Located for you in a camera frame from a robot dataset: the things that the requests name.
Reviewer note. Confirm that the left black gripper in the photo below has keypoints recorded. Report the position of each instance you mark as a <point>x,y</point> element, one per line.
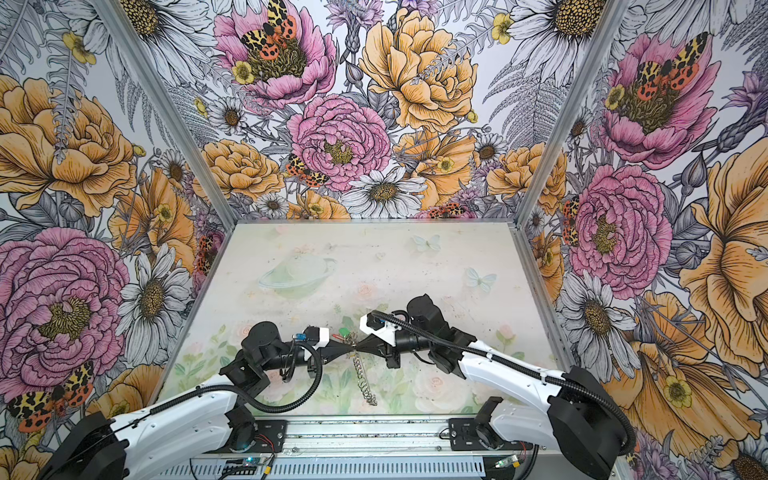
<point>327,348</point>

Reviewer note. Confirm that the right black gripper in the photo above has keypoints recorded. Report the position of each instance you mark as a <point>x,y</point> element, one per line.
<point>384,342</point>

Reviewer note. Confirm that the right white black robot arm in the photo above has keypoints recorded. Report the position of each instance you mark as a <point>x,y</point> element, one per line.
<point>532,406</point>

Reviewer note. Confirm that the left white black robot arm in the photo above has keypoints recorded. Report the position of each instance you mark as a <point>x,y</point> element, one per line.
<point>143,443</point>

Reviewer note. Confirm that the green circuit board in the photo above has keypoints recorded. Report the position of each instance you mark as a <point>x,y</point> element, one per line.
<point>251,463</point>

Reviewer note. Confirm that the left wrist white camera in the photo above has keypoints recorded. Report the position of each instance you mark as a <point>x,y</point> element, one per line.
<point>317,337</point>

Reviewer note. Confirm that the wrist white camera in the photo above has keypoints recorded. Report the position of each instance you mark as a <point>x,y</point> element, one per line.
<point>317,337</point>
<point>377,323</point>

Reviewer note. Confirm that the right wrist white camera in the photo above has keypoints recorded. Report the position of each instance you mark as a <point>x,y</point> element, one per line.
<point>377,323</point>

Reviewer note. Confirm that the aluminium front rail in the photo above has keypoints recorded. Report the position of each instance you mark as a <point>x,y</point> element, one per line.
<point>412,436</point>

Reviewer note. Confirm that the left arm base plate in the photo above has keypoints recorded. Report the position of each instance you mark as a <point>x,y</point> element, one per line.
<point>261,436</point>

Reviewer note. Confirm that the perforated metal cable tray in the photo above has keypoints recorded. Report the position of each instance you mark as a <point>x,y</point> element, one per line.
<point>456,467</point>

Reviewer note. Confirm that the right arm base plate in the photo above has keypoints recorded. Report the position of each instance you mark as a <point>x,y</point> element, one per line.
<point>466,434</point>

